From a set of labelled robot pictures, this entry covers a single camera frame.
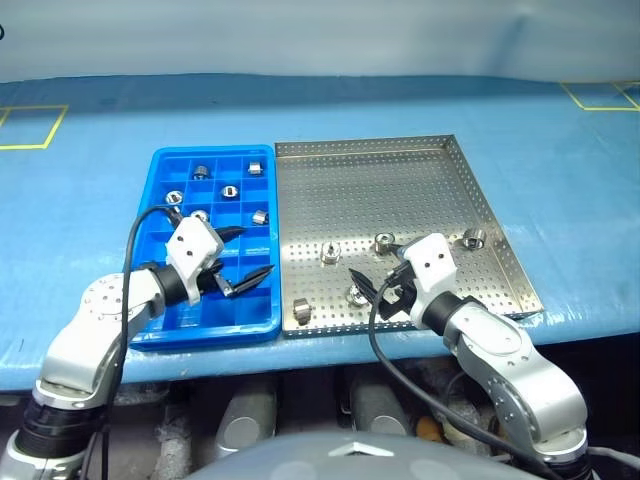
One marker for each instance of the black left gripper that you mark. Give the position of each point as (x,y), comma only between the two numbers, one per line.
(209,281)

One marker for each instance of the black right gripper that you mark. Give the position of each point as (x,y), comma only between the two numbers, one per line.
(402,295)

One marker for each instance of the metal nut second row left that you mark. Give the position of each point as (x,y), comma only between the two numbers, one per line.
(173,198)

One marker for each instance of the metal nut second row middle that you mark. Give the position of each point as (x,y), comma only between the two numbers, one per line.
(229,191)

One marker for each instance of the perforated metal tray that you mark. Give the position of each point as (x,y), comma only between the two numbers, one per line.
(380,190)

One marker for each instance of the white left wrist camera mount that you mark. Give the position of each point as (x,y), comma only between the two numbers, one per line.
(192,250)

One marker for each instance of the grey robot torso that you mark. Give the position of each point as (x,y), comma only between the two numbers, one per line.
(310,460)

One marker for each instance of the grey rounded shape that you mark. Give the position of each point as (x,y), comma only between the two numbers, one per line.
(380,410)
(247,415)

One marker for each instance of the metal nut third row left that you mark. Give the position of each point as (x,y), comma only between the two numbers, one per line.
(201,215)

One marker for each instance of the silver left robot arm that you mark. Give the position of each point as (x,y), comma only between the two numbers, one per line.
(85,340)

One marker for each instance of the metal nut third row right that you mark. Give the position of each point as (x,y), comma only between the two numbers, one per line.
(260,217)

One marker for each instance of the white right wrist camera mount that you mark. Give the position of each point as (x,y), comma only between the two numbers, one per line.
(430,262)

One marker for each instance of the metal nut tray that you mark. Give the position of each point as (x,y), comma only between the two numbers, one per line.
(301,310)

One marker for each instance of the metal nut third row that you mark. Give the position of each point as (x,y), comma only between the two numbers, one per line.
(201,215)
(260,217)

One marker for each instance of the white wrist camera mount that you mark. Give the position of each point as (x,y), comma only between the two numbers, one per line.
(430,262)
(192,250)

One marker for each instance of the metal nut second row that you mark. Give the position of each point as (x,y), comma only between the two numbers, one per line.
(173,198)
(229,191)

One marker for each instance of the small orange object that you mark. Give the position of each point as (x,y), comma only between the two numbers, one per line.
(429,429)

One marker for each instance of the blue compartment tray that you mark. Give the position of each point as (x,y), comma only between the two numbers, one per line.
(205,315)

